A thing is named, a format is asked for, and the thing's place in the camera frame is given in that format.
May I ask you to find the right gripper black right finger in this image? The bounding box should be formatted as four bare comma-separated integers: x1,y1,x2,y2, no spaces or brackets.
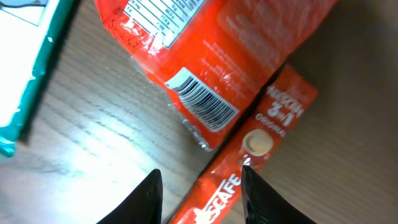
241,166,315,224

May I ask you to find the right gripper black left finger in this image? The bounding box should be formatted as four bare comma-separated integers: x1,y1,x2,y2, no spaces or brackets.
98,169,163,224

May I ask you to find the red snack stick packet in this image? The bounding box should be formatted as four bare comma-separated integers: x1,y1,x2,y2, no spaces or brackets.
170,65,318,224

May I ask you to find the red chips bag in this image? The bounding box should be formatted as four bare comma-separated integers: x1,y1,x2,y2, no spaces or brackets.
95,0,336,150

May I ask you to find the green snack bag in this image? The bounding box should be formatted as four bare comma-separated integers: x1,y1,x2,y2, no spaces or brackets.
1,0,76,157

